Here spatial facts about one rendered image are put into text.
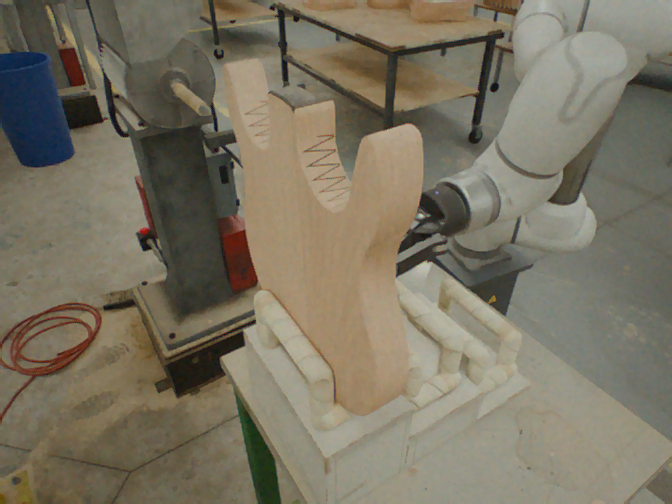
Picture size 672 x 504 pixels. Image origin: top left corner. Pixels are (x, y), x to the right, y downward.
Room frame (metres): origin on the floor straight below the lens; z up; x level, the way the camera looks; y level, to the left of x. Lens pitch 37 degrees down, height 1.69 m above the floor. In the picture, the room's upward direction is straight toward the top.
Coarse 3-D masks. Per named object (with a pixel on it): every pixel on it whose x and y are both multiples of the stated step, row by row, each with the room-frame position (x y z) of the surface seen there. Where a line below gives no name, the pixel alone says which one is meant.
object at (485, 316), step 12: (444, 288) 0.73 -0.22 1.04; (456, 288) 0.72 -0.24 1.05; (456, 300) 0.70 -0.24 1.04; (468, 300) 0.69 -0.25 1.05; (468, 312) 0.67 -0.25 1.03; (480, 312) 0.66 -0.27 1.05; (492, 312) 0.65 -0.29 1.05; (492, 324) 0.63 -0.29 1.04; (504, 324) 0.62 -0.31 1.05; (504, 336) 0.60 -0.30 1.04; (516, 336) 0.59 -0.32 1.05
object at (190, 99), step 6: (180, 84) 1.31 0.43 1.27; (174, 90) 1.30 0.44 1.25; (180, 90) 1.27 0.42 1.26; (186, 90) 1.26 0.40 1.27; (180, 96) 1.26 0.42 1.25; (186, 96) 1.23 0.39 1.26; (192, 96) 1.22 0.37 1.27; (186, 102) 1.22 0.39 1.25; (192, 102) 1.19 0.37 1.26; (198, 102) 1.18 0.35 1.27; (204, 102) 1.18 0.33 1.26; (192, 108) 1.19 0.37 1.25; (198, 108) 1.17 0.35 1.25
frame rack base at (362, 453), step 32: (256, 352) 0.51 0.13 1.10; (256, 384) 0.53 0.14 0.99; (288, 384) 0.45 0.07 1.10; (288, 416) 0.42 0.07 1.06; (384, 416) 0.39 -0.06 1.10; (288, 448) 0.43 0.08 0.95; (320, 448) 0.35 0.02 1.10; (352, 448) 0.35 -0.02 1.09; (384, 448) 0.38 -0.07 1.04; (320, 480) 0.34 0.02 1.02; (352, 480) 0.35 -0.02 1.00; (384, 480) 0.39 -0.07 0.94
